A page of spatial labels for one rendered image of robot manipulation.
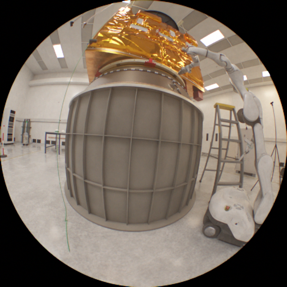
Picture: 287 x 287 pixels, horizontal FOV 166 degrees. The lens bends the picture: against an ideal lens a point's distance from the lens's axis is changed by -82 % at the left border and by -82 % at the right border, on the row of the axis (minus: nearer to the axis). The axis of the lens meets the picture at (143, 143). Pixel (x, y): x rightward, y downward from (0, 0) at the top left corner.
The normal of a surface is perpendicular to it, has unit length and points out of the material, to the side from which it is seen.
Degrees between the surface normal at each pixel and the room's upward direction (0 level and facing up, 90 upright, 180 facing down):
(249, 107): 90
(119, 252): 0
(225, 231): 90
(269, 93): 90
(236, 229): 90
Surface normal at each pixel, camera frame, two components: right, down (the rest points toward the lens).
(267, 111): -0.90, -0.07
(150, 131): 0.18, 0.04
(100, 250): 0.09, -1.00
